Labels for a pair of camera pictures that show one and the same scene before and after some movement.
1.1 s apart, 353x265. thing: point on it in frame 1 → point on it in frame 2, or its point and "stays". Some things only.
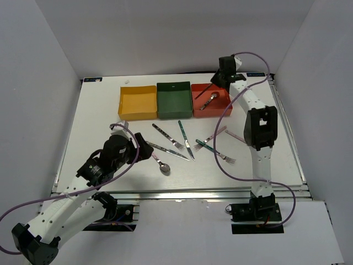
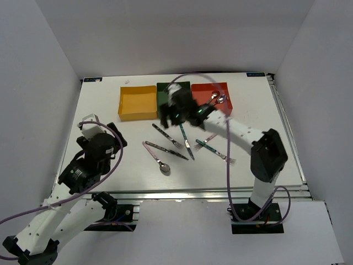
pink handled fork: [197, 146] stays
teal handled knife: [186, 140] stays
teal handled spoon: [203, 91] → [220, 99]
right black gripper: [214, 80] → [166, 110]
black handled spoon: [213, 95] stays
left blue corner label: [88, 79] stays
